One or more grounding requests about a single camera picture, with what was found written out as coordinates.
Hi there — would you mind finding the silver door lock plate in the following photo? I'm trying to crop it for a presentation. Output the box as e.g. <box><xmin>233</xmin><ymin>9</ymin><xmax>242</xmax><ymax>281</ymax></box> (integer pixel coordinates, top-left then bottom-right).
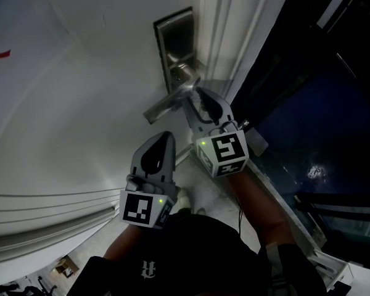
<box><xmin>153</xmin><ymin>6</ymin><xmax>205</xmax><ymax>96</ymax></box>

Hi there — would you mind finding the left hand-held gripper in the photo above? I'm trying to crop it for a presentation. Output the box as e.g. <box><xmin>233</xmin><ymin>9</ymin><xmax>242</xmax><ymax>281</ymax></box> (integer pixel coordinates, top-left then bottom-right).
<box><xmin>119</xmin><ymin>131</ymin><xmax>182</xmax><ymax>229</ymax></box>

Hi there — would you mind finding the person's right forearm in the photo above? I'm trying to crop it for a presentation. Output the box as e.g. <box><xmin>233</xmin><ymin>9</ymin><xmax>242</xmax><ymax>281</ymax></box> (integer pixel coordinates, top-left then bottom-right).
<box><xmin>225</xmin><ymin>167</ymin><xmax>294</xmax><ymax>253</ymax></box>

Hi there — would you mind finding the white door frame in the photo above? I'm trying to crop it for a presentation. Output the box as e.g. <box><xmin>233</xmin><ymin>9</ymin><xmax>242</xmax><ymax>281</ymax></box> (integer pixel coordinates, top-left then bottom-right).
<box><xmin>194</xmin><ymin>0</ymin><xmax>297</xmax><ymax>104</ymax></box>

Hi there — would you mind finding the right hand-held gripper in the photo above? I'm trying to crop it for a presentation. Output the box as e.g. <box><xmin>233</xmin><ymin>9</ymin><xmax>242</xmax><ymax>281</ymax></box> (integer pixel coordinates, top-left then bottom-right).
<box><xmin>184</xmin><ymin>86</ymin><xmax>251</xmax><ymax>179</ymax></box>

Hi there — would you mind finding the cardboard box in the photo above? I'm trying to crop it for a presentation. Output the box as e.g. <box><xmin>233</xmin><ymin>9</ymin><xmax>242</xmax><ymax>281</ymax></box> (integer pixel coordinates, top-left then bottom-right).
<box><xmin>50</xmin><ymin>255</ymin><xmax>81</xmax><ymax>279</ymax></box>

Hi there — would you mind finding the black metal frame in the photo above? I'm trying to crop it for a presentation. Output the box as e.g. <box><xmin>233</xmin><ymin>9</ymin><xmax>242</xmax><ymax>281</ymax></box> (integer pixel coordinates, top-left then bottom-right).
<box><xmin>294</xmin><ymin>191</ymin><xmax>370</xmax><ymax>239</ymax></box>

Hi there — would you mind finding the white door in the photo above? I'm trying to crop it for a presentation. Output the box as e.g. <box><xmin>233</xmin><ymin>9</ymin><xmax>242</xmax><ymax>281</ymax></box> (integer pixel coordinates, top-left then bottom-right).
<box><xmin>0</xmin><ymin>0</ymin><xmax>211</xmax><ymax>273</ymax></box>

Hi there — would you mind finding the silver door lever handle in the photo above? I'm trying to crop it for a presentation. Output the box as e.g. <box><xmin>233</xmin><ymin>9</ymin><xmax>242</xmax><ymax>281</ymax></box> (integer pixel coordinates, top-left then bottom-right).
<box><xmin>142</xmin><ymin>62</ymin><xmax>202</xmax><ymax>125</ymax></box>

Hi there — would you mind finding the person's left forearm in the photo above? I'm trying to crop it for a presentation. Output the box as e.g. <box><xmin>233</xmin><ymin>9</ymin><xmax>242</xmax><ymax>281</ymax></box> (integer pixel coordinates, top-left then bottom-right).
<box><xmin>104</xmin><ymin>220</ymin><xmax>150</xmax><ymax>262</ymax></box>

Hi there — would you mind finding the thin black cable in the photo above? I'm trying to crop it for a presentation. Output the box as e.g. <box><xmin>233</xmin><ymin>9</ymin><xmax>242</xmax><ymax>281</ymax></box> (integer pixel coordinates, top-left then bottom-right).
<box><xmin>235</xmin><ymin>195</ymin><xmax>245</xmax><ymax>237</ymax></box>

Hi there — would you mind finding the black chair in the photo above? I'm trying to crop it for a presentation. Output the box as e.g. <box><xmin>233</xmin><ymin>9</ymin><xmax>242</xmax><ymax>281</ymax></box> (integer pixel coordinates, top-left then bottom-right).
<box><xmin>0</xmin><ymin>275</ymin><xmax>60</xmax><ymax>296</ymax></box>

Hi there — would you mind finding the grey shoulder strap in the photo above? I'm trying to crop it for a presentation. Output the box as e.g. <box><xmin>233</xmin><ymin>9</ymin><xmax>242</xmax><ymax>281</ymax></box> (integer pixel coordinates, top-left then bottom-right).
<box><xmin>264</xmin><ymin>242</ymin><xmax>293</xmax><ymax>296</ymax></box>

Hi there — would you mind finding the metal door threshold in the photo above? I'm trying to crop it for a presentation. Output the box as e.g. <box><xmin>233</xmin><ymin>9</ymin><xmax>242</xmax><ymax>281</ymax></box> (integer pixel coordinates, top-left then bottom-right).
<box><xmin>242</xmin><ymin>157</ymin><xmax>350</xmax><ymax>291</ymax></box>

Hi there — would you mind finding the black shirt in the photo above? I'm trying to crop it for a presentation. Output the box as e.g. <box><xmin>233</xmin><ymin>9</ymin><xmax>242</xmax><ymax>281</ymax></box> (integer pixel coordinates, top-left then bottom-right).
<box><xmin>66</xmin><ymin>208</ymin><xmax>328</xmax><ymax>296</ymax></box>

